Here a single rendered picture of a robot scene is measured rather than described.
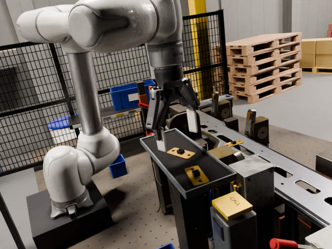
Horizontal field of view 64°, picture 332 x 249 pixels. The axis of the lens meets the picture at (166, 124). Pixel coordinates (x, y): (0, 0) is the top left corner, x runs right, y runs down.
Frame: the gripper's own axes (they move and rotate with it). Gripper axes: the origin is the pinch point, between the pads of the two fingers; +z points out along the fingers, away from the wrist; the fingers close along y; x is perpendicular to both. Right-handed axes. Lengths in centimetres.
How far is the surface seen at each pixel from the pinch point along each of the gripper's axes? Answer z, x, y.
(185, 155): 5.0, -2.3, -0.9
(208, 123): 21, 31, 55
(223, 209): 5.3, -23.2, -14.1
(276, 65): 69, 147, 423
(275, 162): 21.3, -14.1, 32.6
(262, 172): 10.8, -20.0, 9.5
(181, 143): 5.4, 4.7, 5.5
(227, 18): -21, 262, 462
